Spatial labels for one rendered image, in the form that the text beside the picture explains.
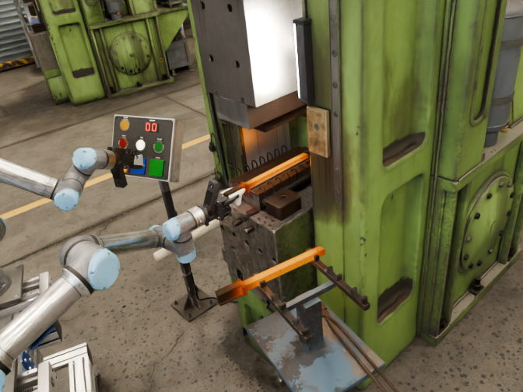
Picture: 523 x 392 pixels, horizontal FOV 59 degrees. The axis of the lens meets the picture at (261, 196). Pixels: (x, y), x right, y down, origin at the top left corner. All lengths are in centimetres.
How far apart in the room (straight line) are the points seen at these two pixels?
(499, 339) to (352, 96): 162
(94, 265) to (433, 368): 168
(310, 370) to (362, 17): 108
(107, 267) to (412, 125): 119
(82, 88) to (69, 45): 54
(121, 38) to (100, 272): 529
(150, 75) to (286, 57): 519
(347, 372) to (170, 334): 136
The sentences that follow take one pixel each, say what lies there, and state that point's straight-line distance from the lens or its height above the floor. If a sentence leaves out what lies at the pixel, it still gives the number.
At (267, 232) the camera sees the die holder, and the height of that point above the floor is 89.
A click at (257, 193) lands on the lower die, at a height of 99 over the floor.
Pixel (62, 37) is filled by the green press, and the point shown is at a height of 85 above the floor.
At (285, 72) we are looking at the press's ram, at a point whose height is 145.
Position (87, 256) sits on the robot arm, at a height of 112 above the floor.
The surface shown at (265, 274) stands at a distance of 151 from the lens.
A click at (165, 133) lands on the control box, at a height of 114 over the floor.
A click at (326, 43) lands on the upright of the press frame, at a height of 157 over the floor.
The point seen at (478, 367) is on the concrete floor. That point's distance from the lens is 255.
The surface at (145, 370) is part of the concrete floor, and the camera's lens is 261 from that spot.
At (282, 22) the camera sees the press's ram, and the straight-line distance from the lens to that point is 164.
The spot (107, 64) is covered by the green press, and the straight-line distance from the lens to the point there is 660.
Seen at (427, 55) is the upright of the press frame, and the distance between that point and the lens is 176.
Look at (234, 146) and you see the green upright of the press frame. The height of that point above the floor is 105.
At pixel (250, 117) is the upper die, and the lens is 168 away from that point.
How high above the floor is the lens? 194
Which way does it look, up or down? 32 degrees down
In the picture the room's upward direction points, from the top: 7 degrees counter-clockwise
